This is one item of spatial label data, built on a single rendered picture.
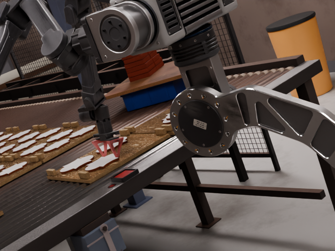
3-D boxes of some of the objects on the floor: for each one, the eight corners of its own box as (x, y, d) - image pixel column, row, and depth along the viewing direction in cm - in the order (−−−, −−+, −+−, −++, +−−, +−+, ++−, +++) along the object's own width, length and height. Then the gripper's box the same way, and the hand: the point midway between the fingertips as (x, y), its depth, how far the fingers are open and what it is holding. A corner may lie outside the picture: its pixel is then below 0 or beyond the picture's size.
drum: (347, 82, 580) (325, 7, 563) (313, 102, 558) (289, 25, 542) (312, 83, 619) (290, 14, 603) (278, 102, 598) (255, 31, 581)
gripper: (119, 116, 241) (127, 155, 243) (100, 117, 253) (108, 155, 254) (104, 120, 237) (113, 159, 239) (86, 121, 249) (94, 159, 250)
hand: (110, 155), depth 246 cm, fingers open, 9 cm apart
